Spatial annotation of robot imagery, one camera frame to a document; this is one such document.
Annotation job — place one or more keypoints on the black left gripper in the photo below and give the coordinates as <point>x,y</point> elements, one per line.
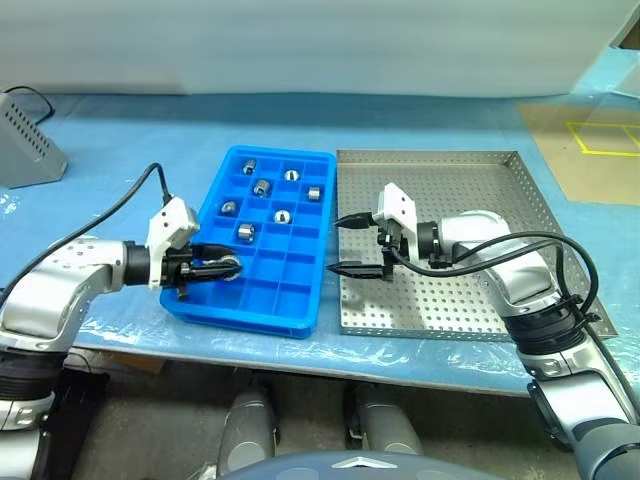
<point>175,267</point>

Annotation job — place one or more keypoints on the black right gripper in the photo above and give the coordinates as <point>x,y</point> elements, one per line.
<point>392,240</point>

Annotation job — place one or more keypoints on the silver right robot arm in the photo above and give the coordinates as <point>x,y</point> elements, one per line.
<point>480,235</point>

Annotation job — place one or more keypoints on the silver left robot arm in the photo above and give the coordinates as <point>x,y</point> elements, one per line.
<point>60,280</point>

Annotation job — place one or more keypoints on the blue compartment tray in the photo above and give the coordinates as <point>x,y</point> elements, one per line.
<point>295,280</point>

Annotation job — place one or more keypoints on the grey perforated metal box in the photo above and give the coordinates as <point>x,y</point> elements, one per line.
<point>30,155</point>

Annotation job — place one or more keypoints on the perforated metal tray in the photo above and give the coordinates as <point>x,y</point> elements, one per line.
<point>475,190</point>

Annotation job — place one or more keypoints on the blue table cover sheet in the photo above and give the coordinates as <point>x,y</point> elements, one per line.
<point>150,130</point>

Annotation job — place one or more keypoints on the grey rounded shape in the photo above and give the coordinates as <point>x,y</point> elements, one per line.
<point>247,430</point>
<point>387,425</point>

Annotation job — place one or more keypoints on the grey blue robot torso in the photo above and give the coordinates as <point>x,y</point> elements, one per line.
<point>360,467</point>

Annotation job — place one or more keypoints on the brown cardboard sheet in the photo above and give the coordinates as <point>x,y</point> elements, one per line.
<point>600,175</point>

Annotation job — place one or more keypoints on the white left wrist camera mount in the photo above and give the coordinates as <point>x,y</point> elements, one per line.
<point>167,225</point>

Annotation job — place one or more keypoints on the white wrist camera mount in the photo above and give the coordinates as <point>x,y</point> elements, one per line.
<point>167,225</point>
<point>400,205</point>

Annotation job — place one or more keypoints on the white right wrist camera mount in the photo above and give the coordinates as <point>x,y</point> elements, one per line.
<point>400,205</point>

